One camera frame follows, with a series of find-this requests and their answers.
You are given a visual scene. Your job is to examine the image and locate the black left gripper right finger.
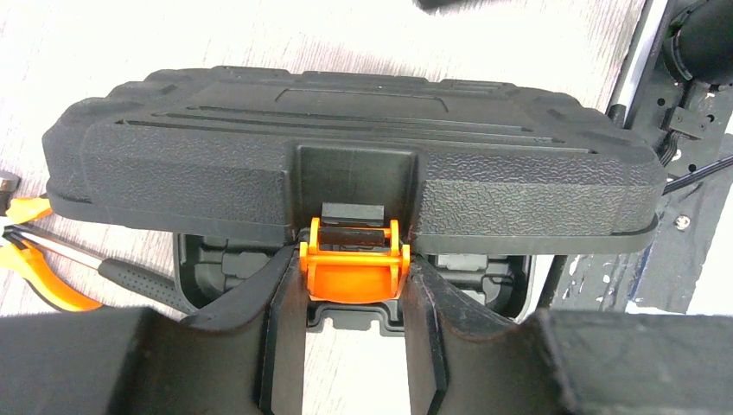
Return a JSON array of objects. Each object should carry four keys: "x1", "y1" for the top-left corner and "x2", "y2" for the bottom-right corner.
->
[{"x1": 403, "y1": 258, "x2": 732, "y2": 414}]

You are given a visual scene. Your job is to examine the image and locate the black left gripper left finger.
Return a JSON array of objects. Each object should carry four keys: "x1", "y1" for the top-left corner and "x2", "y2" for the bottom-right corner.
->
[{"x1": 1, "y1": 246, "x2": 307, "y2": 414}]

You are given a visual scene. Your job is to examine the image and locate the black plastic tool case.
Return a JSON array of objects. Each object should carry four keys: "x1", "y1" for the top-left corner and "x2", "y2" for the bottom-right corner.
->
[{"x1": 41, "y1": 65, "x2": 669, "y2": 336}]

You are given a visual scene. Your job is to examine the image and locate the black handled hammer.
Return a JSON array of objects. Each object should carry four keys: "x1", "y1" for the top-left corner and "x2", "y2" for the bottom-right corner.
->
[{"x1": 10, "y1": 225, "x2": 194, "y2": 314}]

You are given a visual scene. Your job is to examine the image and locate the orange handled pliers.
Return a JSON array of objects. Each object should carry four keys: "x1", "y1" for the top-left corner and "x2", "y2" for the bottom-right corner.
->
[{"x1": 1, "y1": 170, "x2": 104, "y2": 312}]

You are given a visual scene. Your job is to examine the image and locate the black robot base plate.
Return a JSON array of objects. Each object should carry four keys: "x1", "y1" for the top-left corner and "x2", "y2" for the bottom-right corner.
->
[{"x1": 549, "y1": 137, "x2": 733, "y2": 315}]

